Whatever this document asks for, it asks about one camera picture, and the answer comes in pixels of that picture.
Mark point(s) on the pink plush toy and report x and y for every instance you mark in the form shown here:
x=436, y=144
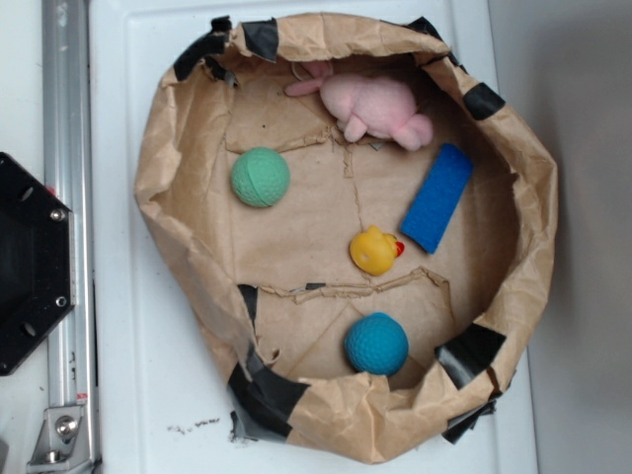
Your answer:
x=380, y=107

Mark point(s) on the green dimpled ball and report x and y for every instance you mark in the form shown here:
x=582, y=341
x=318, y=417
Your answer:
x=260, y=177

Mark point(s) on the teal dimpled ball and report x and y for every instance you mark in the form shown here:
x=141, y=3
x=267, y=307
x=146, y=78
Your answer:
x=376, y=344

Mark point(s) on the metal corner bracket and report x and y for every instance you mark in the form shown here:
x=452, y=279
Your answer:
x=62, y=444

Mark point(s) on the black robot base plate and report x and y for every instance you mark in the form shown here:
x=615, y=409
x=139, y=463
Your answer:
x=36, y=269

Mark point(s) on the yellow rubber duck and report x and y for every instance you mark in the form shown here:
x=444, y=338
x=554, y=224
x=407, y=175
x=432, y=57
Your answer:
x=374, y=252

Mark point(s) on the blue sponge block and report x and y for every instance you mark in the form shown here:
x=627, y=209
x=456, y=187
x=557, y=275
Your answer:
x=438, y=197

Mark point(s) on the brown paper bag bin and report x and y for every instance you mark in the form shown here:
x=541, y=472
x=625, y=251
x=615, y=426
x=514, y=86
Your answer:
x=274, y=289

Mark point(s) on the aluminium extrusion rail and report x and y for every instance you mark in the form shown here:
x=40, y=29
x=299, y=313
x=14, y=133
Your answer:
x=71, y=346

